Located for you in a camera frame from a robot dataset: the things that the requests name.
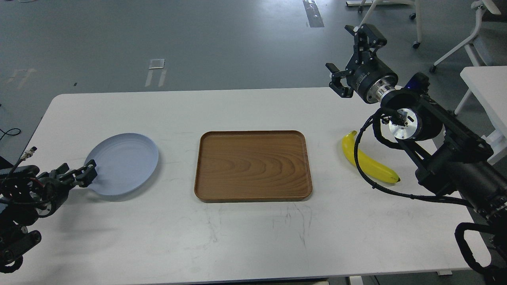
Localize white side table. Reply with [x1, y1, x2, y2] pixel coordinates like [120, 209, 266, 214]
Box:
[460, 66, 507, 165]

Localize light blue plate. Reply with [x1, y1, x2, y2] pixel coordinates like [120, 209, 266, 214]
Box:
[85, 133, 159, 196]

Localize white office chair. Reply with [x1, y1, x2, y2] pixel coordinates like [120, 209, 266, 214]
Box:
[429, 0, 507, 73]

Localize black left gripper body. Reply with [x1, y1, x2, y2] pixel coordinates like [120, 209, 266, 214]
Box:
[38, 173, 74, 216]

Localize black cable on floor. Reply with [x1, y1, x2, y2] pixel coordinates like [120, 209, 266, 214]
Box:
[0, 104, 21, 142]

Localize yellow banana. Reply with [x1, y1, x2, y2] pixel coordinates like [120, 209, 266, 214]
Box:
[341, 130, 400, 184]

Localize brown wooden tray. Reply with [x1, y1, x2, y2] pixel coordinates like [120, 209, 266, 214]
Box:
[194, 130, 313, 203]

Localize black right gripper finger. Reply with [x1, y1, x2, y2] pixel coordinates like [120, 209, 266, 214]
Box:
[326, 63, 353, 99]
[345, 24, 387, 66]

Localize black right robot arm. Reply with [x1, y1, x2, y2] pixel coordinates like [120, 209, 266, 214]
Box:
[326, 24, 506, 285]

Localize white wheeled chair base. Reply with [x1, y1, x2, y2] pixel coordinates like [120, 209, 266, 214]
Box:
[345, 0, 423, 50]

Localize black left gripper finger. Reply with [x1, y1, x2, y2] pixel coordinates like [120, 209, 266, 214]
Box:
[59, 160, 98, 188]

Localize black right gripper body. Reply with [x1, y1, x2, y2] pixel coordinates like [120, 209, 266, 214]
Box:
[346, 57, 398, 104]

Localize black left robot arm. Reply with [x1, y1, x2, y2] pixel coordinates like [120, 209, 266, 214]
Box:
[0, 147, 97, 274]

